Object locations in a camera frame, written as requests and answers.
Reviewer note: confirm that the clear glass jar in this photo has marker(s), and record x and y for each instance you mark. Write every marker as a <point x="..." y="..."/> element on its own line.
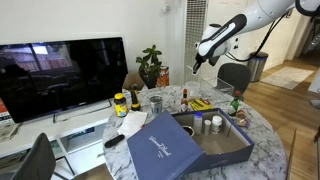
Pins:
<point x="155" y="106"/>

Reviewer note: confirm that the white bottle with blue cap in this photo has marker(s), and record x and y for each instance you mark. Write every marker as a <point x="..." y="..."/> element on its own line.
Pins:
<point x="198" y="124"/>

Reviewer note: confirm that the stack of magazines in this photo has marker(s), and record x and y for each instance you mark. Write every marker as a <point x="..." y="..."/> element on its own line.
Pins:
<point x="8" y="130"/>

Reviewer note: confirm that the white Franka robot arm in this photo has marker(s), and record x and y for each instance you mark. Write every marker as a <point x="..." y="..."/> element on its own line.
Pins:
<point x="256" y="15"/>

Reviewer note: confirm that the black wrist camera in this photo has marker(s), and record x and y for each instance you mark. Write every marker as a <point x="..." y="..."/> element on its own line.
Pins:
<point x="214" y="60"/>

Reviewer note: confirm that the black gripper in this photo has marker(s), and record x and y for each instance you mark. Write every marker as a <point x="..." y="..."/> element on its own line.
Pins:
<point x="200" y="60"/>

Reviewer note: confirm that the green potted plant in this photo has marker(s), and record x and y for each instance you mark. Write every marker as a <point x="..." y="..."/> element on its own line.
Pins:
<point x="150" y="65"/>

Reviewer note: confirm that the wide white pill bottle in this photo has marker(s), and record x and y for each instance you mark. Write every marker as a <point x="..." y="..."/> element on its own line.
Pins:
<point x="216" y="125"/>

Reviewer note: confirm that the brown hot sauce bottle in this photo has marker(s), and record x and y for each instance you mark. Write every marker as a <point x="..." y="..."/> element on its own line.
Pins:
<point x="184" y="101"/>

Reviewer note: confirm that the white television stand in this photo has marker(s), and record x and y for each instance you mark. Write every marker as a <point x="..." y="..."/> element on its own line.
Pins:
<point x="50" y="131"/>

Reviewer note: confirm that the green bottle with red cap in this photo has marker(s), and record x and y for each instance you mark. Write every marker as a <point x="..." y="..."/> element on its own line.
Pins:
<point x="234" y="106"/>

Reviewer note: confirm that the black flat screen television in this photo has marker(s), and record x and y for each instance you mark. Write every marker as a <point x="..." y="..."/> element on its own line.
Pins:
<point x="63" y="76"/>

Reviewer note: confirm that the silver trash can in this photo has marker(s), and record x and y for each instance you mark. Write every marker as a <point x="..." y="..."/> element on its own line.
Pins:
<point x="257" y="66"/>

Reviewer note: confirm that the clear acrylic box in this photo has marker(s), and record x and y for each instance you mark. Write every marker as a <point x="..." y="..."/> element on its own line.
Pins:
<point x="216" y="86"/>

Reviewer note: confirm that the black chair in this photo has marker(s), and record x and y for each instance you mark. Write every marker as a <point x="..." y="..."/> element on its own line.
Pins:
<point x="235" y="75"/>
<point x="36" y="160"/>

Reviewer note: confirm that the clear plastic cup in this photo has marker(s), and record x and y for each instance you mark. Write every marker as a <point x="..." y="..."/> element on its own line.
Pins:
<point x="192" y="89"/>

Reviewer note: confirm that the white wall vent panel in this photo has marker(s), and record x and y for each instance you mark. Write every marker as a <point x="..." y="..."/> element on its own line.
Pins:
<point x="195" y="26"/>

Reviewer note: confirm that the yellow black packet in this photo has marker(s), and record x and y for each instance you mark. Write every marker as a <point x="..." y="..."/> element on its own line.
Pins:
<point x="199" y="105"/>

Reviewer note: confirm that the dark round jar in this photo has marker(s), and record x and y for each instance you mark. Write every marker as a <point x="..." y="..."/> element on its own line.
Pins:
<point x="188" y="130"/>

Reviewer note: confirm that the small white pill bottle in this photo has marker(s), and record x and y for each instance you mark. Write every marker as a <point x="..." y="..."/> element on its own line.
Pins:
<point x="207" y="128"/>

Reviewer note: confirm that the white paper sheet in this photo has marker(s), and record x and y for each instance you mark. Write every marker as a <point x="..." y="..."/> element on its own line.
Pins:
<point x="133" y="122"/>

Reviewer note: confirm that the beige floor rug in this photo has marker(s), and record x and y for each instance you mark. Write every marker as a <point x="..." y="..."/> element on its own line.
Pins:
<point x="286" y="77"/>

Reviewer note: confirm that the printed snack packet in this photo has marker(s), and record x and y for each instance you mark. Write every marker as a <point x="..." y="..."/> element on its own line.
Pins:
<point x="241" y="119"/>

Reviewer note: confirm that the yellow lid vitamin bottle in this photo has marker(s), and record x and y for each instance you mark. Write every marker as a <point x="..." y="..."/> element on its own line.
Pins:
<point x="120" y="106"/>

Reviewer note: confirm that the brown paper bag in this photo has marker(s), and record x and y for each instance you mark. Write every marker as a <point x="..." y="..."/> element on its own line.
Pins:
<point x="132" y="81"/>

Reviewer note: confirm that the blue cardboard shoe box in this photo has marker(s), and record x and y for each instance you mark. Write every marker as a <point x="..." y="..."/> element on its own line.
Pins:
<point x="166" y="150"/>

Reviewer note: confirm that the black remote control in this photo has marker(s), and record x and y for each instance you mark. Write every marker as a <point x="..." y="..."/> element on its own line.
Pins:
<point x="114" y="141"/>

